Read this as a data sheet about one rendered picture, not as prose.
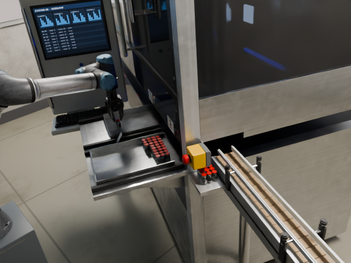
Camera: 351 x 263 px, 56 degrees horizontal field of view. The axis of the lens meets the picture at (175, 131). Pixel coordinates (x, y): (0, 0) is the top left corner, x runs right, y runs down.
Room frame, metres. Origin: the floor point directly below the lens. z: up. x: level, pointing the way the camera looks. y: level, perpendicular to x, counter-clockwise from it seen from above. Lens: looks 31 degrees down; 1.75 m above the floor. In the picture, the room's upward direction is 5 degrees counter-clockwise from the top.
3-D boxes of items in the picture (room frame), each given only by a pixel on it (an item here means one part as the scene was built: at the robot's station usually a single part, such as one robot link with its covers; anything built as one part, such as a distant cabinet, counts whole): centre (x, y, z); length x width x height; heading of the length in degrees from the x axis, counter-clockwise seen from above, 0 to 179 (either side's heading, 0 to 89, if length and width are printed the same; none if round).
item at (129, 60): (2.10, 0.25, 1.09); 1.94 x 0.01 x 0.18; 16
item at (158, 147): (1.28, 0.09, 0.90); 0.18 x 0.02 x 0.05; 16
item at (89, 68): (1.47, 0.37, 1.23); 0.11 x 0.11 x 0.08; 40
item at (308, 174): (2.24, -0.22, 0.44); 2.06 x 1.00 x 0.88; 16
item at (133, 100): (2.12, 0.26, 0.73); 1.98 x 0.01 x 0.25; 16
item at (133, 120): (1.60, 0.20, 0.90); 0.34 x 0.26 x 0.04; 106
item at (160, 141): (1.28, 0.07, 0.90); 0.18 x 0.02 x 0.05; 16
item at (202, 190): (1.06, -0.12, 0.87); 0.14 x 0.13 x 0.02; 106
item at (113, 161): (1.24, 0.21, 0.90); 0.34 x 0.26 x 0.04; 106
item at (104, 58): (1.54, 0.31, 1.23); 0.09 x 0.08 x 0.11; 130
